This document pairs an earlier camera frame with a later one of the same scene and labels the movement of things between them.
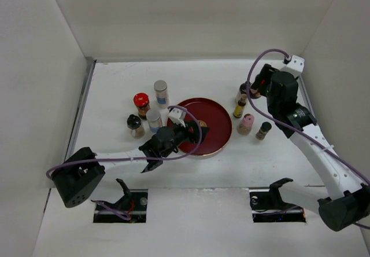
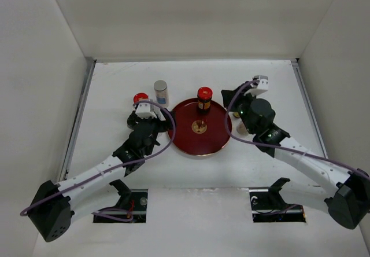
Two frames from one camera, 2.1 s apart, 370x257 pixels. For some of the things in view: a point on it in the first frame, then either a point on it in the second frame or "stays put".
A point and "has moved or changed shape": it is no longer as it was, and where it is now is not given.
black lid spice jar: [133, 122] stays put
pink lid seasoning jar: [245, 126] stays put
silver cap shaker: [161, 88] stays put
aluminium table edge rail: [91, 62] stays put
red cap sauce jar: [255, 92] has moved or changed shape
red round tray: [217, 117] stays put
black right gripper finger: [263, 79] → [228, 95]
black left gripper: [192, 136] → [164, 125]
